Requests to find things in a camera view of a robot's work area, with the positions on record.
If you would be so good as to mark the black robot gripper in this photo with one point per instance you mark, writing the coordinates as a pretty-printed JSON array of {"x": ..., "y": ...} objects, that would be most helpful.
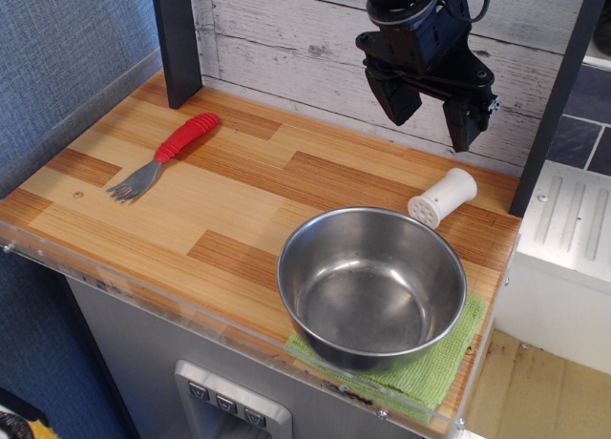
[{"x": 421, "y": 46}]

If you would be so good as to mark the red handled metal fork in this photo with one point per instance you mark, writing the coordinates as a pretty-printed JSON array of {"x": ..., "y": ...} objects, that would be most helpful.
[{"x": 141, "y": 180}]

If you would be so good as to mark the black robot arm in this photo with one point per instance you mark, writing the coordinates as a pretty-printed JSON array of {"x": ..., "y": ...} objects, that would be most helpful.
[{"x": 421, "y": 48}]

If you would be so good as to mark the white salt shaker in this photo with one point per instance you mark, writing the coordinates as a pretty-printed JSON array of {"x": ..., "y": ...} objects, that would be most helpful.
[{"x": 454, "y": 189}]

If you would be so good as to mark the stainless steel pot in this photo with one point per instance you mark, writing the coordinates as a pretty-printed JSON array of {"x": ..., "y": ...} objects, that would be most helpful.
[{"x": 369, "y": 288}]

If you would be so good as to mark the white ridged sink unit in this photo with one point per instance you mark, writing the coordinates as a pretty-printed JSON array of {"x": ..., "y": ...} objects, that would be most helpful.
[{"x": 557, "y": 290}]

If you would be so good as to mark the green cloth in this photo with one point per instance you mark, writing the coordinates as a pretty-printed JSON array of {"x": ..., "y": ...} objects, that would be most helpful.
[{"x": 425, "y": 381}]

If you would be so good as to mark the clear acrylic edge guard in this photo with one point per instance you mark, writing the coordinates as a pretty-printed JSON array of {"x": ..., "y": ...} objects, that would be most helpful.
[{"x": 142, "y": 332}]

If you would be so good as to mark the silver dispenser button panel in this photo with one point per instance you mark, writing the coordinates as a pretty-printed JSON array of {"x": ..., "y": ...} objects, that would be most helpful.
[{"x": 218, "y": 408}]

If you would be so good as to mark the yellow object in corner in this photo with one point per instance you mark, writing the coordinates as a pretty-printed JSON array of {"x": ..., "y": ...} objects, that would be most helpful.
[{"x": 14, "y": 426}]

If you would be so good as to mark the dark grey right post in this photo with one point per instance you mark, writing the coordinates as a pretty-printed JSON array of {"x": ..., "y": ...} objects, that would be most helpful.
[{"x": 565, "y": 80}]

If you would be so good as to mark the dark grey post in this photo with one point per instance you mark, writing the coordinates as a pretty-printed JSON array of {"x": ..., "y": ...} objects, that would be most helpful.
[
  {"x": 565, "y": 80},
  {"x": 179, "y": 49}
]

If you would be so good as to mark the dark grey left post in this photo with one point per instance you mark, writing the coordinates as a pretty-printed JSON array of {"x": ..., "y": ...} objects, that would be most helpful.
[{"x": 179, "y": 49}]

